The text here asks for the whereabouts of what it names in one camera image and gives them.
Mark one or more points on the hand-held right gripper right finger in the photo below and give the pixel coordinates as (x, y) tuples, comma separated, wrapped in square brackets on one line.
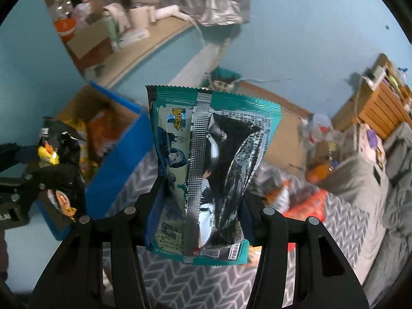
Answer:
[(273, 231)]

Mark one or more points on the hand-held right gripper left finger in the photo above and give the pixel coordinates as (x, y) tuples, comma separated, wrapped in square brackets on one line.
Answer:
[(154, 210)]

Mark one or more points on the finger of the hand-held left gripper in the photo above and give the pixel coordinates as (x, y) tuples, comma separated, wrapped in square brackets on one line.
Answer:
[(48, 178), (22, 154)]

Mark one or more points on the orange and white snack bag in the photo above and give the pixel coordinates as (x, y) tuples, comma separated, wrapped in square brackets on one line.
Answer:
[(277, 194)]

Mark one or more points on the black snack packet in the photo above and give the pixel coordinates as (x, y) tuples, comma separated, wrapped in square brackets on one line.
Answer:
[(62, 141)]

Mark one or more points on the red snack bag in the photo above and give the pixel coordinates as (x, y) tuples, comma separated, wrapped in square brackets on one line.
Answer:
[(305, 206)]

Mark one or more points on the blue cardboard box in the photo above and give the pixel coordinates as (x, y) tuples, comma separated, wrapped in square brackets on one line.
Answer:
[(122, 173)]

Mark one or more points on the teal snack packet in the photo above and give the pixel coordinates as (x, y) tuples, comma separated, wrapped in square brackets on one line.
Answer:
[(180, 167)]

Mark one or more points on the orange drink bottle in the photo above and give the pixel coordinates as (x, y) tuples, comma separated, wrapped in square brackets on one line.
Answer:
[(318, 173)]

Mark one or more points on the grey chevron tablecloth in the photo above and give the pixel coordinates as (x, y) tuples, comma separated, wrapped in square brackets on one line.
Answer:
[(193, 285)]

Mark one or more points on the bed with grey sheet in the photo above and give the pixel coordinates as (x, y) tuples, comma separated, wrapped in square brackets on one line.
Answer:
[(357, 193)]

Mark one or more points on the cardboard sheet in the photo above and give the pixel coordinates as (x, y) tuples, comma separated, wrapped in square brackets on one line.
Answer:
[(283, 125)]

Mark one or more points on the clear plastic bottle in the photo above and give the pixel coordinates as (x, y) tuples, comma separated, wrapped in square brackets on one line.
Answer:
[(317, 128)]

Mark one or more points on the black phone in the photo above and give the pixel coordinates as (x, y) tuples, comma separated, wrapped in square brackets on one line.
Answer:
[(377, 177)]

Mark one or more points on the brown cardboard box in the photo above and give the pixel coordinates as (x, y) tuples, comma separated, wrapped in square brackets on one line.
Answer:
[(90, 43)]

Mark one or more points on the orange lidded container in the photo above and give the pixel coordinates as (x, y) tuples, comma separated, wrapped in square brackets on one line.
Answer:
[(66, 29)]

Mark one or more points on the grey duvet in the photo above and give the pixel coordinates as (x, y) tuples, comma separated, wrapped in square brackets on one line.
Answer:
[(399, 180)]

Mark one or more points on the purple pouch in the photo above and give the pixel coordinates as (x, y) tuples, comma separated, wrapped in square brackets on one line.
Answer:
[(372, 137)]

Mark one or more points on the teal plastic crate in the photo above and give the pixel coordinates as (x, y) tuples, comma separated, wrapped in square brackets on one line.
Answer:
[(227, 77)]

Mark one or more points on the white plastic bag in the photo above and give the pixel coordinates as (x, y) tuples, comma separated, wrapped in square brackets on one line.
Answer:
[(82, 12)]

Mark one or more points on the wooden headboard shelf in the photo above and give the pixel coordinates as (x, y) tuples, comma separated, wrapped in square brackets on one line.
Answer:
[(376, 109)]

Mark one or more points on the wooden ledge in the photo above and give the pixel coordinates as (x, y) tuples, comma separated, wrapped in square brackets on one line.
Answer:
[(151, 46)]

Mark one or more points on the white power strip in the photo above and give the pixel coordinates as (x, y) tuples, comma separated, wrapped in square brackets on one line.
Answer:
[(378, 74)]

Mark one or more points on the white hair dryer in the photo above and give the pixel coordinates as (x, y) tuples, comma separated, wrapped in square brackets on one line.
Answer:
[(165, 13)]

